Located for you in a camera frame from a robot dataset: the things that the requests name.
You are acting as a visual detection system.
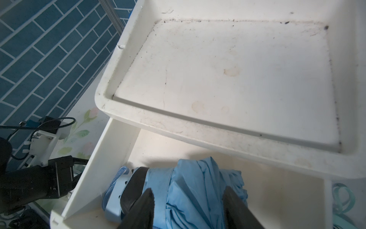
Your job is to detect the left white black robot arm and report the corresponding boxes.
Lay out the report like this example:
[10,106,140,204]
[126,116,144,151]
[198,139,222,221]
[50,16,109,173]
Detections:
[1,138,89,213]

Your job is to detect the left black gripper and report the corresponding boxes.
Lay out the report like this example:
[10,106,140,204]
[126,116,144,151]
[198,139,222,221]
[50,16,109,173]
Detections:
[47,156,89,199]

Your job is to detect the light blue umbrella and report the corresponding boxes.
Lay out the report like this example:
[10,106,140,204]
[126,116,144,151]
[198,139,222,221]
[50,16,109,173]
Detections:
[102,157,248,229]

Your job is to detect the white plastic drawer cabinet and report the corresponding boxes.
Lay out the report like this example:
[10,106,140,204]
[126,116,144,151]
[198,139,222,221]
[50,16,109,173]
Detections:
[95,1,366,178]

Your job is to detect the floral table mat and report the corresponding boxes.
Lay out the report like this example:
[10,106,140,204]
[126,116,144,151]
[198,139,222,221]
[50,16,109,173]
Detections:
[0,65,115,229]

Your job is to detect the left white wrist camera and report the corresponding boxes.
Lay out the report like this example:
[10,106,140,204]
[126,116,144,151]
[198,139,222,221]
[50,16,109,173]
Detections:
[19,116,76,169]

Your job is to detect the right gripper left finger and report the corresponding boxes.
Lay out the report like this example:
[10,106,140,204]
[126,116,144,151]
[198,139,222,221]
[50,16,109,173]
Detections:
[117,188,155,229]

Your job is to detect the green folded umbrella right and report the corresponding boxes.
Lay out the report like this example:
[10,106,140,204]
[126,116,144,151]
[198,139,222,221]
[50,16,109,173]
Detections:
[332,183,359,229]

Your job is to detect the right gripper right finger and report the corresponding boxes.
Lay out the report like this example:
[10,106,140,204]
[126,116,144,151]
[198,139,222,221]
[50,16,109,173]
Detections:
[223,186,264,229]

